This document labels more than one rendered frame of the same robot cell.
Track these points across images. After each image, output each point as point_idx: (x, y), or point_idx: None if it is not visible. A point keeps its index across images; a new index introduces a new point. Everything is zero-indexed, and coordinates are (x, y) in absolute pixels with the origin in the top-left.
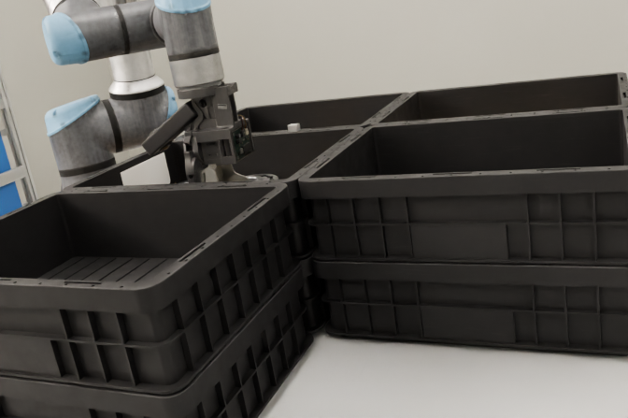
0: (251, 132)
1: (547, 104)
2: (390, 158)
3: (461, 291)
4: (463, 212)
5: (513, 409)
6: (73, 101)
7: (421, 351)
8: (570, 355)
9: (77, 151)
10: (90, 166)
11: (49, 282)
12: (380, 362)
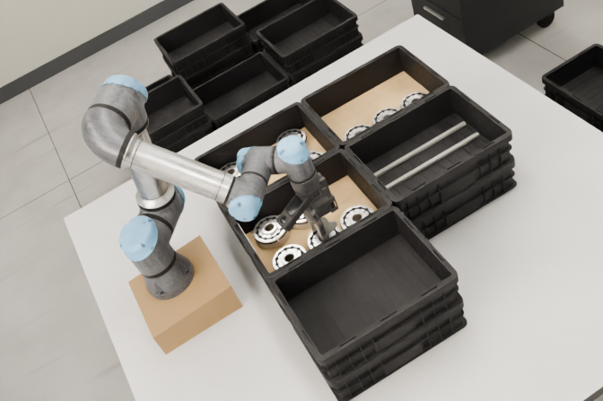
0: None
1: (371, 74)
2: (358, 155)
3: (458, 202)
4: (458, 175)
5: (504, 230)
6: (125, 229)
7: (449, 231)
8: (495, 199)
9: (164, 257)
10: (172, 259)
11: (416, 300)
12: (443, 246)
